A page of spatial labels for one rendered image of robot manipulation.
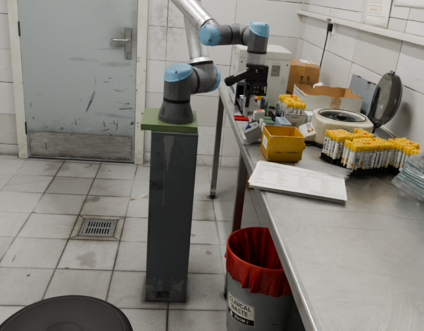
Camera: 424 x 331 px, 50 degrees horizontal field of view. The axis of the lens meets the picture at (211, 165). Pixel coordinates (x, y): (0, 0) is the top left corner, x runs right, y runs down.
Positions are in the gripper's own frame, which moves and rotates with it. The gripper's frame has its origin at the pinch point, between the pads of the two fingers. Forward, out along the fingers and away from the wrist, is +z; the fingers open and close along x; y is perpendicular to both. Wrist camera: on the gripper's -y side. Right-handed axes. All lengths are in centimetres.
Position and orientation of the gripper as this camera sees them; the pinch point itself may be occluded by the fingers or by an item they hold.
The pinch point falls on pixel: (244, 113)
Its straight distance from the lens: 183.0
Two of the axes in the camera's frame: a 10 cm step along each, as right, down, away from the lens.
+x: -0.5, -3.7, 9.3
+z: -0.9, 9.3, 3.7
